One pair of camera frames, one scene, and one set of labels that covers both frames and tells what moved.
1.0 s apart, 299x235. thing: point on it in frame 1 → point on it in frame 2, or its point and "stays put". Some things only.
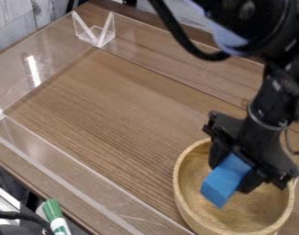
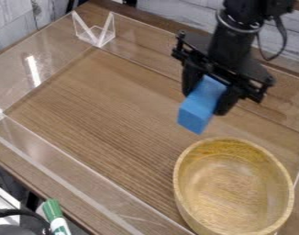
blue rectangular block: [223, 180] → [197, 109]
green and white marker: [54, 215] stays put
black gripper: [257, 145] → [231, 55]
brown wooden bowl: [255, 212] stays put
